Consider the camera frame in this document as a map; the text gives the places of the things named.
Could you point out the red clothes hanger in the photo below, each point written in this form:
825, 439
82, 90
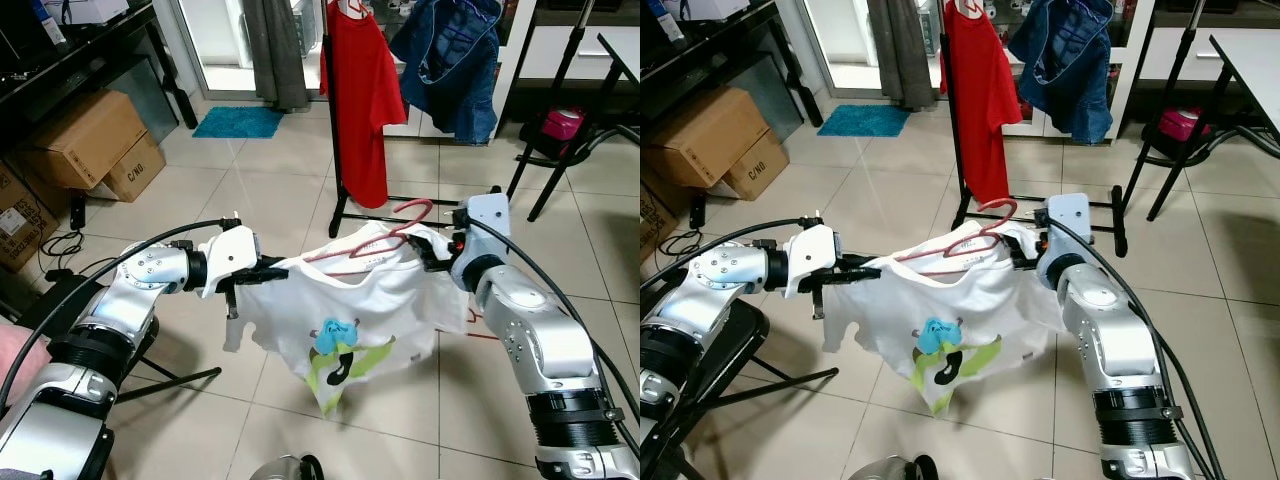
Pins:
422, 202
1003, 202

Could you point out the white T-shirt green print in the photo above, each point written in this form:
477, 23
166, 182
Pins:
950, 300
350, 300

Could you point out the person bare forearm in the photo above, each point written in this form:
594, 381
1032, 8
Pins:
20, 360

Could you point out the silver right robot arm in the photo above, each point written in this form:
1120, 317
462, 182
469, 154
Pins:
1110, 330
540, 330

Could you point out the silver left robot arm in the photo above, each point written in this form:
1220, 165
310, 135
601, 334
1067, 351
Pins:
725, 272
140, 275

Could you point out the black clothes rack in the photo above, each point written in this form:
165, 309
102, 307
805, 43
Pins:
1120, 230
337, 190

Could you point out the cardboard box black lettering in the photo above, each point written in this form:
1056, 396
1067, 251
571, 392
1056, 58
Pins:
135, 175
758, 170

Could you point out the teal floor mat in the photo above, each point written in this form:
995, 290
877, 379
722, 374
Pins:
865, 121
240, 122

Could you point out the red T-shirt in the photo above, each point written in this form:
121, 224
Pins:
980, 100
365, 100

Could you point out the blue denim jacket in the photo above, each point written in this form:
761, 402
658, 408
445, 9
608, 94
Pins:
1065, 80
450, 80

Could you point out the pink bag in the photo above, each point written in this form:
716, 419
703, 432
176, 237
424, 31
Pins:
1185, 125
563, 125

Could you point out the large plain cardboard box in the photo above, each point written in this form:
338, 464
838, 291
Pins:
710, 130
85, 135

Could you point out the cardboard box white label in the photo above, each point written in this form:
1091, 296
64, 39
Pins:
25, 225
655, 215

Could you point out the grey curtain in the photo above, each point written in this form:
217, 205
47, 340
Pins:
275, 55
900, 55

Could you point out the white display cabinet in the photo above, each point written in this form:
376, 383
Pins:
1165, 55
545, 50

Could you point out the white framed glass door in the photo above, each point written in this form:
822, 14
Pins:
835, 40
215, 40

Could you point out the black tripod stand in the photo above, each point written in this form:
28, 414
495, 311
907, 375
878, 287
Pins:
1191, 40
571, 50

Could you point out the black metal shelf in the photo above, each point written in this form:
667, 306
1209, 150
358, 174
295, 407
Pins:
60, 65
700, 50

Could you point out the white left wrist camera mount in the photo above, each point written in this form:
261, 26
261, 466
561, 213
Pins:
812, 255
230, 255

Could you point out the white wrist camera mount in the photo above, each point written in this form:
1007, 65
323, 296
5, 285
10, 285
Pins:
812, 255
230, 255
1068, 215
488, 215

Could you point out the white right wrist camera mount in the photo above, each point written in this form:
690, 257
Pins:
488, 215
1068, 215

